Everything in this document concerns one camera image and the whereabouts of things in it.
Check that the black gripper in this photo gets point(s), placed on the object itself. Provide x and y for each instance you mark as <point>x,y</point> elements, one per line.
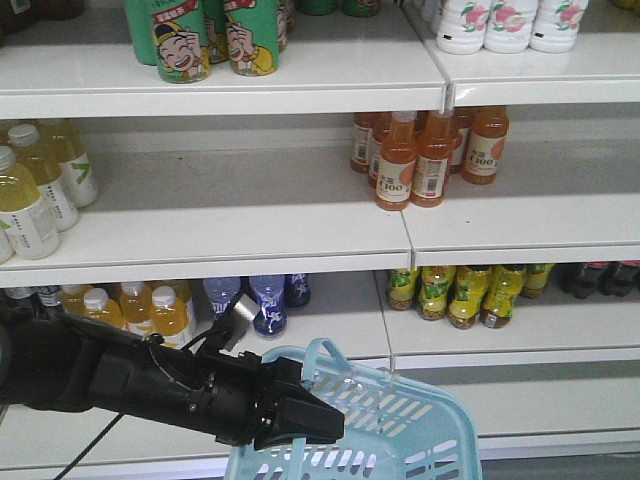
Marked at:
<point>245,400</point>

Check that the light blue plastic basket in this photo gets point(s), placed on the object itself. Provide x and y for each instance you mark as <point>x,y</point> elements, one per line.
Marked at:
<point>395,427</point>

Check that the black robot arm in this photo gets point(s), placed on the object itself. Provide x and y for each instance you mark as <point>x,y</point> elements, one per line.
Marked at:
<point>72,364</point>

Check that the blue sports drink bottle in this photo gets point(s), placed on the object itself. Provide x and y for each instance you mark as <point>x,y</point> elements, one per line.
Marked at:
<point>220,291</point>
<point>268,291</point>
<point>297,290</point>

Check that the blue sports drink bottle rear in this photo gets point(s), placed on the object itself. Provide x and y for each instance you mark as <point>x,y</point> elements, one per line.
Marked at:
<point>297,290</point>

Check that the yellow lemon tea bottle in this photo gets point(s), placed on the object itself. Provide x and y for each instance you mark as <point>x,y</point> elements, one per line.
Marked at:
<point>471,285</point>
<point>505,286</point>
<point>435,284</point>

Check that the orange drink bottle white label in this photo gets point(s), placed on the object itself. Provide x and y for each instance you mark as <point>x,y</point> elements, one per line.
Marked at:
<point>100,306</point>

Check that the white store shelving unit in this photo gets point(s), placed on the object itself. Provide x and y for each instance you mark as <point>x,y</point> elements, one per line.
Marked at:
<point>242,176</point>

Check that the orange juice bottle barcode side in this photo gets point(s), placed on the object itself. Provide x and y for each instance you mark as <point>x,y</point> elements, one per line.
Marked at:
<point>432,162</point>

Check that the dark cola bottle red label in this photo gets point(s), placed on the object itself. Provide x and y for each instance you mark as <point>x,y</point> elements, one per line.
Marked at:
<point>581,279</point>

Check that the pale yellow drink bottle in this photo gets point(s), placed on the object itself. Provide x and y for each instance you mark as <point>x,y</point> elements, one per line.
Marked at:
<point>25,217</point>
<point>33,151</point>

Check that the orange C100 bottle right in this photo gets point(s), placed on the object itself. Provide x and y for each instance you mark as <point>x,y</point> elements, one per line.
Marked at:
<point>486,143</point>

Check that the green cartoon tea can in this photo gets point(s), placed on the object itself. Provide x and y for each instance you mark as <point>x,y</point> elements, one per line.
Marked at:
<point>252,34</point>
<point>179,37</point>

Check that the white peach drink bottle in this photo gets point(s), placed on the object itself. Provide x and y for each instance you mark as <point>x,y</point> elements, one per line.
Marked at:
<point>556,25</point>
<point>462,27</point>
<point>510,25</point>

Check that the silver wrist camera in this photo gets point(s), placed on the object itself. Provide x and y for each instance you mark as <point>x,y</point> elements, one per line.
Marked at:
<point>238,318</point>

